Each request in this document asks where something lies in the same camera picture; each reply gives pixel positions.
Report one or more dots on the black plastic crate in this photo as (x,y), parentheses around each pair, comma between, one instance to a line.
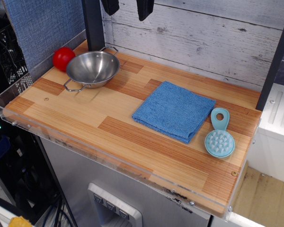
(12,62)

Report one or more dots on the blue microfiber towel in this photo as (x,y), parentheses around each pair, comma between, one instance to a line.
(174,111)

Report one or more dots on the teal scalp massager brush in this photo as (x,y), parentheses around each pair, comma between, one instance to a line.
(219,143)

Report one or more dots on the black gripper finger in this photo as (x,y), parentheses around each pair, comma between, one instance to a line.
(145,8)
(110,6)

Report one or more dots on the yellow object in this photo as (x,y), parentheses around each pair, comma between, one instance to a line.
(19,222)

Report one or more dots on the white grooved appliance top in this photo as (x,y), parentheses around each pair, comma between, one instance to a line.
(272,118)

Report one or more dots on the steel bowl with handles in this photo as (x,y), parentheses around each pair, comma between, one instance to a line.
(92,69)

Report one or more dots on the dark metal post right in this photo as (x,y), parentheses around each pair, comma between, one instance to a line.
(276,62)

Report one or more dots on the red toy tomato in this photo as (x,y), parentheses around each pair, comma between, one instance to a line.
(62,56)

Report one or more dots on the clear acrylic table guard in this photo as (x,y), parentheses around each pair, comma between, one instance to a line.
(90,137)

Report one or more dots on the dark metal post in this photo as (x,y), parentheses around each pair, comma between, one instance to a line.
(93,24)
(276,62)

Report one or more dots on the dark metal post left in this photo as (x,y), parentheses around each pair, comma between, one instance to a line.
(93,24)

